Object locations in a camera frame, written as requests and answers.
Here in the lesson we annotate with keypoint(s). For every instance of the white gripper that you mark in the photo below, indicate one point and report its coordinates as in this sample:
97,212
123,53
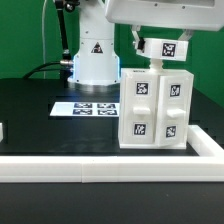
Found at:
191,15

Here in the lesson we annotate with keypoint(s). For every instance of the white cabinet top block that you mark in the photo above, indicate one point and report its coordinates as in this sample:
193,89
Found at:
164,49

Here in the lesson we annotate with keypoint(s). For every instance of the white cabinet door panel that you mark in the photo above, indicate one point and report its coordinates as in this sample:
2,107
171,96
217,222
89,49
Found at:
175,93
137,109

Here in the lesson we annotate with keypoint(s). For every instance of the white cabinet body box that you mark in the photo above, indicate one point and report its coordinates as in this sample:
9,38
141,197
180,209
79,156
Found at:
157,69

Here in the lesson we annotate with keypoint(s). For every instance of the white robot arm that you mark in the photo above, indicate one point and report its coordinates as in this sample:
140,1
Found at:
96,62

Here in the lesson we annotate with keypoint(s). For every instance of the white base marker plate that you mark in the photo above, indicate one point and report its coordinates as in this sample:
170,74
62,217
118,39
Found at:
85,109

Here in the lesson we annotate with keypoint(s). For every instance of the white L-shaped obstacle frame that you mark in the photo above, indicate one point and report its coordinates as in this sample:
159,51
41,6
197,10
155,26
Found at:
206,166

